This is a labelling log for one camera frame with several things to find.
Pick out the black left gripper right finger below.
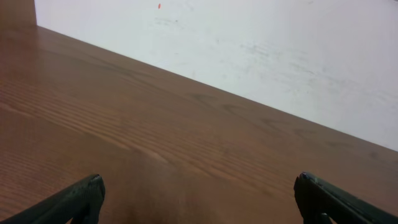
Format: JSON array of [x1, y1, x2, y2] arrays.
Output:
[[294, 172, 397, 224]]

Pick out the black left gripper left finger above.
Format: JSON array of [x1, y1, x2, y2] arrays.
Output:
[[1, 174, 105, 224]]

